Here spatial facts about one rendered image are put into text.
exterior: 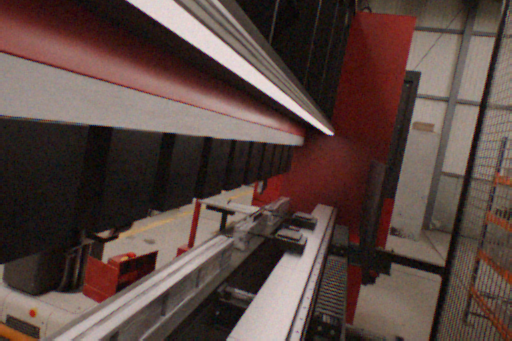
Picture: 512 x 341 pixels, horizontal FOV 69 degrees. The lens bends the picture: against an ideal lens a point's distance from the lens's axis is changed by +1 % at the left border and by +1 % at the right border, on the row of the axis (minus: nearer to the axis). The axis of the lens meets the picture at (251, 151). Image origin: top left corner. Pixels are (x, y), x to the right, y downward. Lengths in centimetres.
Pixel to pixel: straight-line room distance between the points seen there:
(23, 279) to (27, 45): 204
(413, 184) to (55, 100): 689
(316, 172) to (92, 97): 217
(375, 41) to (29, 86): 239
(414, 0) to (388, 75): 701
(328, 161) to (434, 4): 736
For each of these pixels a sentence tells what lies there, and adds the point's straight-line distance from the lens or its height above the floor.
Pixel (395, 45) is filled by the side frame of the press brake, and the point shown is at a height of 210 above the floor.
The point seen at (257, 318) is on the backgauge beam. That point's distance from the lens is 86.
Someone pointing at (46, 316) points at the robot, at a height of 25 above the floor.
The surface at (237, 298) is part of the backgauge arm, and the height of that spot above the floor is 85.
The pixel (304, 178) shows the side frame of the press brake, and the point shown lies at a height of 112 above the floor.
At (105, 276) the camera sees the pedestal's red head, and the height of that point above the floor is 77.
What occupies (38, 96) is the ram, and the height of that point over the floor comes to 137.
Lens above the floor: 137
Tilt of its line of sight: 3 degrees down
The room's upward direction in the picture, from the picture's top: 11 degrees clockwise
